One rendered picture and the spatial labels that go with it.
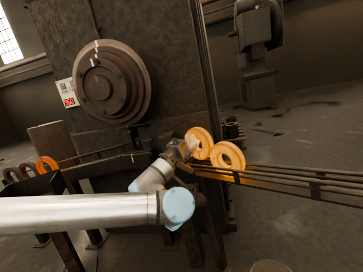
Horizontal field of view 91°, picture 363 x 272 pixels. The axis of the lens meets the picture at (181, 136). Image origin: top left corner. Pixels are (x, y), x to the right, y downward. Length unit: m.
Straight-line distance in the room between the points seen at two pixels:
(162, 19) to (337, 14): 7.09
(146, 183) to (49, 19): 1.19
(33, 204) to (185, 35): 0.95
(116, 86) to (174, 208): 0.68
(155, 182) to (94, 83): 0.60
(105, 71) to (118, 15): 0.37
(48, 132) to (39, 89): 7.00
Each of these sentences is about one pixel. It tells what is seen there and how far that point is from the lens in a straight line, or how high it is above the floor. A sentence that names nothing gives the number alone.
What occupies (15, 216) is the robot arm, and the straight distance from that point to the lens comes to 0.57.
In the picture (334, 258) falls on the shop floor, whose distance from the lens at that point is 1.42.
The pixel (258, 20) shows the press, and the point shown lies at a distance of 5.16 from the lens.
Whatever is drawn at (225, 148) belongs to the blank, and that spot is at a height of 0.78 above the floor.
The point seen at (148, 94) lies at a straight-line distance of 0.98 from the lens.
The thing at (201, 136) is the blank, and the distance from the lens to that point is 0.78.
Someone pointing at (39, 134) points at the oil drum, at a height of 0.76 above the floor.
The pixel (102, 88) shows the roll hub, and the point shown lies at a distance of 0.99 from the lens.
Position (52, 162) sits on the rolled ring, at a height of 0.72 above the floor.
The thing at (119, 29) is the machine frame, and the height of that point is 1.41.
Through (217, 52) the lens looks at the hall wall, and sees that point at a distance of 7.05.
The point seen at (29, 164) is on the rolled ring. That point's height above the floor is 0.73.
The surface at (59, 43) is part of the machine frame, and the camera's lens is 1.47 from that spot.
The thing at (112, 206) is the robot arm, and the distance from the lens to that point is 0.51.
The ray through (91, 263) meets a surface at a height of 0.01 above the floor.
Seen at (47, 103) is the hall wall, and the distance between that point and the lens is 10.62.
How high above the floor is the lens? 1.05
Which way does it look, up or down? 16 degrees down
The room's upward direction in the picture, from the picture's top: 13 degrees counter-clockwise
